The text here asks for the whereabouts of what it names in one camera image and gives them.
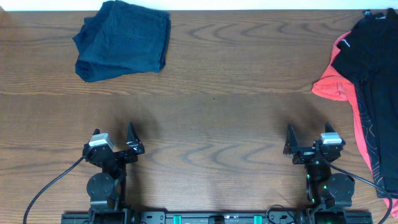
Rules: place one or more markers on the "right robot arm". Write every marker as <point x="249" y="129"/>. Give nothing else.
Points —
<point x="329" y="193"/>

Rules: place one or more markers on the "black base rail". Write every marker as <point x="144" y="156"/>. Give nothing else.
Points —
<point x="268" y="217"/>

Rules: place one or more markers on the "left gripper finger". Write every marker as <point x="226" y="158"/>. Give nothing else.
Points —
<point x="96" y="132"/>
<point x="133" y="140"/>

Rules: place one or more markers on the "navy blue garment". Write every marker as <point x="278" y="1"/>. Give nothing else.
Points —
<point x="122" y="39"/>

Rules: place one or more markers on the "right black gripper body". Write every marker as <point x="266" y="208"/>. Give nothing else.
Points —
<point x="305" y="155"/>

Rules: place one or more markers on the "black shirt with orange pattern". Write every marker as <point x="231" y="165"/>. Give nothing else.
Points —
<point x="371" y="142"/>

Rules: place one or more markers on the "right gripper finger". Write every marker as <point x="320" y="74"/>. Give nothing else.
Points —
<point x="291" y="144"/>
<point x="329" y="129"/>

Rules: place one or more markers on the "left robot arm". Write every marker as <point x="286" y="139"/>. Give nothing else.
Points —
<point x="107" y="189"/>

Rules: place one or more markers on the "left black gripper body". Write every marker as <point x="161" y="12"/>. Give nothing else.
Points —
<point x="124" y="159"/>

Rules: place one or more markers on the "plain black t-shirt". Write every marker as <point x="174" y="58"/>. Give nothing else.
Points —
<point x="368" y="55"/>

